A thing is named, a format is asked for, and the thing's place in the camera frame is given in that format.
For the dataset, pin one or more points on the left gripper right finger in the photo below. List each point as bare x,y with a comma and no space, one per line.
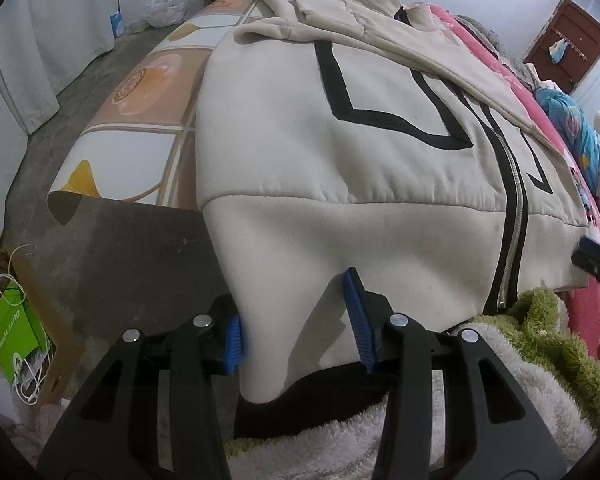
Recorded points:
454,411

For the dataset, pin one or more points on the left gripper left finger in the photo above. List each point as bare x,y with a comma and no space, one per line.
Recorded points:
147,411

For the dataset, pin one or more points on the beige zip jacket black trim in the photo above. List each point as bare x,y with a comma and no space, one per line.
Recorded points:
460,203

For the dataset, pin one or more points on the pink floral blanket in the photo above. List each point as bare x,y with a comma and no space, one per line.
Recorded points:
583,303

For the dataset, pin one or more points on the green fluffy sleeve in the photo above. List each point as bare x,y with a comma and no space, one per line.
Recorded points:
534,328

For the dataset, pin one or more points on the blue patterned garment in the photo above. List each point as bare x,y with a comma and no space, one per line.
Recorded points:
580,137

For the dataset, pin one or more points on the green paper bag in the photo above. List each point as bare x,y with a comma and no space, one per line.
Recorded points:
21,332

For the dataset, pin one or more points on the dark red wooden door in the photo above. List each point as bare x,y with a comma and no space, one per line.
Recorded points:
567,48

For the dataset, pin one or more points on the grey lace pillow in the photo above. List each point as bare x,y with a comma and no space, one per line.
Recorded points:
525,73

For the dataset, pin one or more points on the patterned bed sheet mattress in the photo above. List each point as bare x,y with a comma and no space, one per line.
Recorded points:
216,115

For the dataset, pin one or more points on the small blue carton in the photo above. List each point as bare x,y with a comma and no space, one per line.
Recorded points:
116,22

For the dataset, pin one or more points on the white plastic bag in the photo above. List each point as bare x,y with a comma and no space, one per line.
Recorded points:
164,13

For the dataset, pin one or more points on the white curtain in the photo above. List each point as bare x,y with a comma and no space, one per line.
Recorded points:
44,46

